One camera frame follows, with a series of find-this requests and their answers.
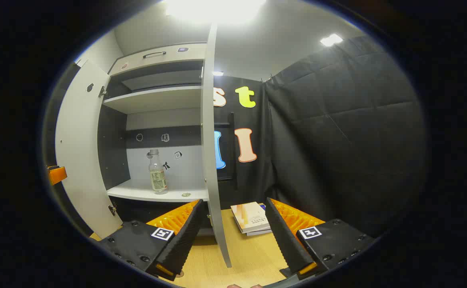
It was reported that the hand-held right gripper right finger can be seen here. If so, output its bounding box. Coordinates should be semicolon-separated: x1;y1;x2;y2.
265;197;379;281

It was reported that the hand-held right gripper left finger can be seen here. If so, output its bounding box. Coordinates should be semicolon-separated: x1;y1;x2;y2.
97;199;205;282

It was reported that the grey cabinet door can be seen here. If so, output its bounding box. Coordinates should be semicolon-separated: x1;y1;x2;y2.
200;24;233;268
54;59;124;240

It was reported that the clear plastic bottle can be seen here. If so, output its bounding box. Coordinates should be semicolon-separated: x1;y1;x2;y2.
147;149;169;195

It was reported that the grey cabinet with dark sides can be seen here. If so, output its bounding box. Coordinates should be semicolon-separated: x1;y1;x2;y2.
97;42;218;237

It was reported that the grey cabinet drawer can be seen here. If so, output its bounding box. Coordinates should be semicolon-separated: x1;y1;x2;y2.
109;43;207;77

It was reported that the beige paperback book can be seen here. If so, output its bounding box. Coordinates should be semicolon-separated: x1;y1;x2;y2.
230;202;272;234

